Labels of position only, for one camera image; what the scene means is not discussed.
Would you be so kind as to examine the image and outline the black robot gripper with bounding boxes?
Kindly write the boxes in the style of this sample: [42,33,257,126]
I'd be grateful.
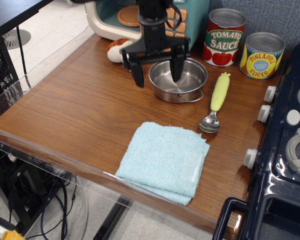
[120,14,190,88]

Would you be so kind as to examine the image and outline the stainless steel bowl with handles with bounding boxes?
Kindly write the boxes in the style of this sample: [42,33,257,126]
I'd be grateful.
[148,57,208,104]

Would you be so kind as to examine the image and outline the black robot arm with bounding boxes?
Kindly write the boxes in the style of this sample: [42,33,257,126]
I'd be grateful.
[119,0,191,88]

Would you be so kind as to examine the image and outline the plush mushroom toy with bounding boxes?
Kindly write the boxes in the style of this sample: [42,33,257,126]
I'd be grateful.
[107,38,133,63]

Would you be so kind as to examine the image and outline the teal toy microwave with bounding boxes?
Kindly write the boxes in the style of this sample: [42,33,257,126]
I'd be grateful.
[85,0,210,48]

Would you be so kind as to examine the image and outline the tomato sauce can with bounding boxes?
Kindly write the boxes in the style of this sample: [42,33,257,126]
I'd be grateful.
[202,8,248,67]

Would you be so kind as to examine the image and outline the light blue folded towel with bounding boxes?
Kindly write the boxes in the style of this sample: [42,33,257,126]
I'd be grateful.
[115,122,210,206]

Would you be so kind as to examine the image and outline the pineapple slices can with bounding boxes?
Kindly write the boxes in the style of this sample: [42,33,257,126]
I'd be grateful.
[239,32,286,80]

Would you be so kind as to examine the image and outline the black desk at left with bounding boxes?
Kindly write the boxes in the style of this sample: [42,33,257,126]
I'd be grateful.
[0,0,55,45]

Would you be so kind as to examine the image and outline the dark blue toy stove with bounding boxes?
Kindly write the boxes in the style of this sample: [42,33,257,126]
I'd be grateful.
[213,44,300,240]

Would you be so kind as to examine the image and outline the yellow object at floor corner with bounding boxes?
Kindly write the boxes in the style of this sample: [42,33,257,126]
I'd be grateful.
[2,230,25,240]

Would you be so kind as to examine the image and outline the spoon with yellow handle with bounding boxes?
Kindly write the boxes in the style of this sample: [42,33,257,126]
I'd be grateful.
[199,72,231,133]

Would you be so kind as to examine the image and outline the black and blue floor cables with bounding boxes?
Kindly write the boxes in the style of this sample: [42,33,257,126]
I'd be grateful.
[24,174,78,240]

